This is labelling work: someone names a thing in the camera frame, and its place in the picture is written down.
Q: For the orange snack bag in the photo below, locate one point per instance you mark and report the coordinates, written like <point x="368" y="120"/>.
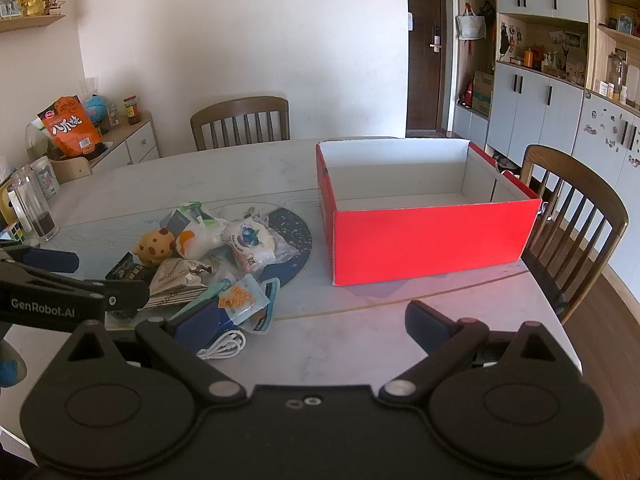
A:
<point x="70" y="125"/>

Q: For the dark wooden door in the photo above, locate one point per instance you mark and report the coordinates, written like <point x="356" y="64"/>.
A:
<point x="425" y="60"/>

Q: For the white printed pouch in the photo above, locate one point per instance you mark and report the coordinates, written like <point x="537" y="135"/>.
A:
<point x="212" y="292"/>

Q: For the red-lidded jar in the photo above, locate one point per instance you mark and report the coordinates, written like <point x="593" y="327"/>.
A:
<point x="131" y="110"/>

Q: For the white tote bag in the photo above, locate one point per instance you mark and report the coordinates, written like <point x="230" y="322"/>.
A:
<point x="471" y="25"/>

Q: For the wooden chair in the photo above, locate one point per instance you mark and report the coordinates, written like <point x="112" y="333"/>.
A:
<point x="240" y="115"/>
<point x="550" y="160"/>

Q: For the silver snack packet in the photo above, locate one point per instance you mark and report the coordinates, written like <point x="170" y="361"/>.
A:
<point x="175" y="280"/>

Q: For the blue globe toy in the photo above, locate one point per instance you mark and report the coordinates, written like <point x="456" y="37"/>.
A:
<point x="94" y="107"/>

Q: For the white plastic bag with tissues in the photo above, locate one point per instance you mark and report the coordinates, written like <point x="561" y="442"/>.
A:
<point x="200" y="242"/>

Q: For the clear bread packet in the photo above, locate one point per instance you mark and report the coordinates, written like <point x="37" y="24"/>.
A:
<point x="250" y="240"/>

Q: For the white pouch with dark stripe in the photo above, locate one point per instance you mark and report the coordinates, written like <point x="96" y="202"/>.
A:
<point x="272" y="295"/>

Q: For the puzzle cube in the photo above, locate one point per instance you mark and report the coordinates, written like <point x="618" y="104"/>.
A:
<point x="11" y="232"/>

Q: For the white wall cabinet unit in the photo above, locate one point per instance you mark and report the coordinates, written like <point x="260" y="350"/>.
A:
<point x="530" y="95"/>

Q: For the black snack packet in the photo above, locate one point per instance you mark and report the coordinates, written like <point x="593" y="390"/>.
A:
<point x="125" y="270"/>

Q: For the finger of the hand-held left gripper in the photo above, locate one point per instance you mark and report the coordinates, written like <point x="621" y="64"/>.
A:
<point x="50" y="261"/>

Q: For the person's left hand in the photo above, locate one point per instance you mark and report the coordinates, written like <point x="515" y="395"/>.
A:
<point x="10" y="372"/>

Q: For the yellow spotted plush toy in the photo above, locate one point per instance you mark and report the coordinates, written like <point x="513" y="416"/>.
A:
<point x="152" y="247"/>

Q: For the brown cardboard box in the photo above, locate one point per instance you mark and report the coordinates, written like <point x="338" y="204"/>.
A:
<point x="482" y="92"/>

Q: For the clear glass bottle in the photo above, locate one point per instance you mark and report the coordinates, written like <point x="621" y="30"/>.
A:
<point x="37" y="210"/>

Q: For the wooden wall shelf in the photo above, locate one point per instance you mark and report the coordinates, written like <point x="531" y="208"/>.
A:
<point x="30" y="22"/>

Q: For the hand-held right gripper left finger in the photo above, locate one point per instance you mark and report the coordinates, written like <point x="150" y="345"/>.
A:
<point x="200" y="322"/>

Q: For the white low cabinet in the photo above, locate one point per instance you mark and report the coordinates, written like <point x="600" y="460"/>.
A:
<point x="140" y="142"/>

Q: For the small red fire extinguisher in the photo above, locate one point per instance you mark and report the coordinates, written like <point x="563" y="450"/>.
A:
<point x="467" y="95"/>

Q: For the white printed cup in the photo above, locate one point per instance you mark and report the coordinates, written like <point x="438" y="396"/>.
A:
<point x="47" y="177"/>

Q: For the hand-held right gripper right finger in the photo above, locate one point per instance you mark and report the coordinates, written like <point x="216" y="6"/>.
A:
<point x="425" y="325"/>

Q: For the red cardboard box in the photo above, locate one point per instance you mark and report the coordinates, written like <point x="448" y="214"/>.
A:
<point x="425" y="240"/>

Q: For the white marble desktop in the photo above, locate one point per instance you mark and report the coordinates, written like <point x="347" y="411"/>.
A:
<point x="280" y="175"/>

